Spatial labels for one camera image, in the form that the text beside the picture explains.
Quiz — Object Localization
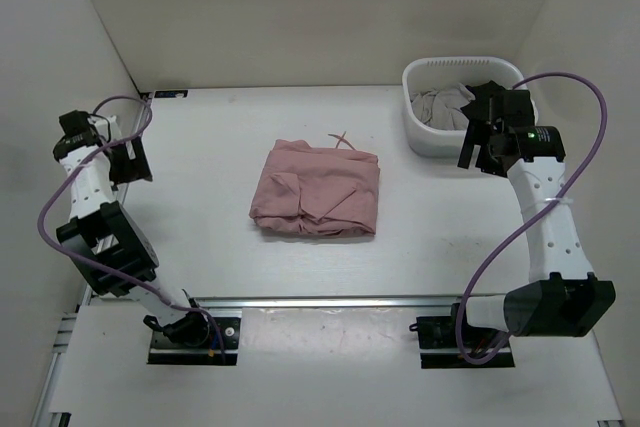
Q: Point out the pink trousers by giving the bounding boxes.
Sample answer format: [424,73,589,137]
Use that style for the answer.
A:
[249,139,380,237]

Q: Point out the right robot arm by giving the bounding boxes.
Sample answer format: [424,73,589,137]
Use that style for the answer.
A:
[449,90,616,347]

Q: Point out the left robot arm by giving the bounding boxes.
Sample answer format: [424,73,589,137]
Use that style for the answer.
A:
[56,138,210,347]

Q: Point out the black garment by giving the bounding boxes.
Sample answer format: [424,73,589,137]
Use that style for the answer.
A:
[461,81,518,122]

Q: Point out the grey garment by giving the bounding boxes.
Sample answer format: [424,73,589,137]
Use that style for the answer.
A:
[410,84,475,131]

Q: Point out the white plastic basket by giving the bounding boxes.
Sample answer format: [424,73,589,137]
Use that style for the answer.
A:
[402,56,524,158]

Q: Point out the black label strip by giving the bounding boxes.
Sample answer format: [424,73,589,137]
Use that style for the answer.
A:
[153,90,188,99]

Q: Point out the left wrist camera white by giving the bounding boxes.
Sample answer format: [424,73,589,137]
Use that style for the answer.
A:
[89,114,122,145]

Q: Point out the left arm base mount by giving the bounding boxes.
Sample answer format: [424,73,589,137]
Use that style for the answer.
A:
[147,310,242,366]

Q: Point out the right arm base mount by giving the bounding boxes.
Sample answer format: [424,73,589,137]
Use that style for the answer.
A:
[409,301,515,370]

